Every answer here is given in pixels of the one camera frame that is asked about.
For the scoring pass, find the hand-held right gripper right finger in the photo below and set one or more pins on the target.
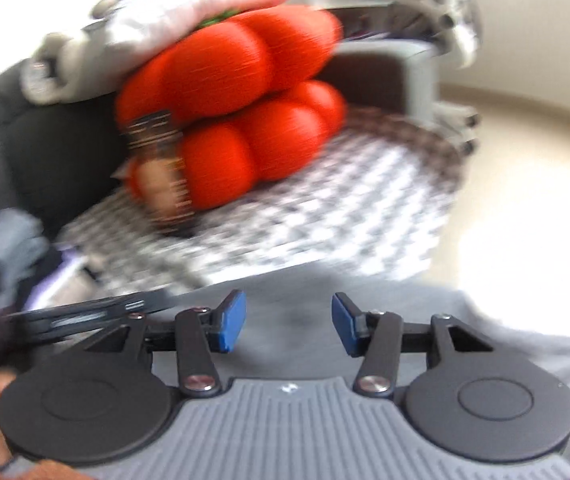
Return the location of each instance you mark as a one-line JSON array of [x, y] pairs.
[[346, 325]]

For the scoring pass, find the orange tomato cushion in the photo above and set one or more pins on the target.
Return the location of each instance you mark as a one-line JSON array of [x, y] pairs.
[[235, 75]]

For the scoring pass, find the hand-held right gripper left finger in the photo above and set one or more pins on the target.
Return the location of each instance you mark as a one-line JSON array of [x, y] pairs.
[[230, 322]]

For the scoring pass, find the checked grey cushion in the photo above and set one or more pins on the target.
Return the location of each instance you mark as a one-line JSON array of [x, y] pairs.
[[340, 200]]

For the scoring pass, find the photo card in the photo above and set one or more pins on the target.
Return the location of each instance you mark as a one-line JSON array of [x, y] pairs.
[[162, 175]]

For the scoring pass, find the grey sweatshirt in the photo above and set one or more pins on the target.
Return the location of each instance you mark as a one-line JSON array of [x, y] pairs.
[[290, 320]]

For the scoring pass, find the pile of folded clothes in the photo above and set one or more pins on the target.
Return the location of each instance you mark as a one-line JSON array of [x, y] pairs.
[[15, 245]]

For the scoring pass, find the white plush toy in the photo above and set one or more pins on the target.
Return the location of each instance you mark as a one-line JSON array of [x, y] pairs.
[[65, 70]]

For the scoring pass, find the white pillow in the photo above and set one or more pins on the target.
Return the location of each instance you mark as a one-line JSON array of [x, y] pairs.
[[205, 5]]

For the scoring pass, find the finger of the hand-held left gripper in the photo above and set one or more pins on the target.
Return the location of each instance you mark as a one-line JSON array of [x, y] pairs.
[[90, 312]]

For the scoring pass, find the white office chair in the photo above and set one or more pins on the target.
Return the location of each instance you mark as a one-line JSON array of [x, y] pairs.
[[455, 35]]

